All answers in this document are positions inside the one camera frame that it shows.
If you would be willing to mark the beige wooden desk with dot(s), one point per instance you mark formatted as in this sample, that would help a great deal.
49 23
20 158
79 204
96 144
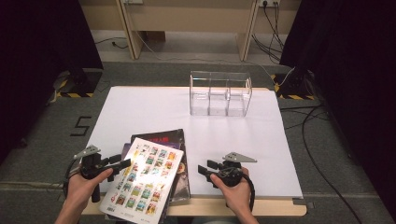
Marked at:
186 18

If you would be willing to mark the white wall socket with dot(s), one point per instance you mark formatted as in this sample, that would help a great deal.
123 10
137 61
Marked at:
269 2

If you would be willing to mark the black curtain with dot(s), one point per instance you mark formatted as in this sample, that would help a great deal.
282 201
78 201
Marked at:
37 46
358 62

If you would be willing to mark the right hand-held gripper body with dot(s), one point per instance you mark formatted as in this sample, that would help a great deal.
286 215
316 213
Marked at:
232 172

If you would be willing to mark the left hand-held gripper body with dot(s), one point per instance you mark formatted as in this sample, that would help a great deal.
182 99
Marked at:
93 166

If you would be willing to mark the clear acrylic book rack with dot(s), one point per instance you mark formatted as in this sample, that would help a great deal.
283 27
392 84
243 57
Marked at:
218 102

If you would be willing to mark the white table sheet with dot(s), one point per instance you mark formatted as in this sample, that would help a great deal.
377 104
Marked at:
155 105

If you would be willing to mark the person's right hand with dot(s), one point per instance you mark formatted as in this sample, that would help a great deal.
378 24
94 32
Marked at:
238 197

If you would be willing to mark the black red cover book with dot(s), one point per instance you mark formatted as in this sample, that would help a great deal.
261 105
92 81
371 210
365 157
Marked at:
183 183

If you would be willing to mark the white picture grid book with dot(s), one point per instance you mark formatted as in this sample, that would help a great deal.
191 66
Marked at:
143 183

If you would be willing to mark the black stand base striped tape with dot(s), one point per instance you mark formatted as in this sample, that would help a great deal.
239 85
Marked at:
84 82
294 85

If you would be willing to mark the person's left hand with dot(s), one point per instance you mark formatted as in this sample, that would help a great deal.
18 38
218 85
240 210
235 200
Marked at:
81 191

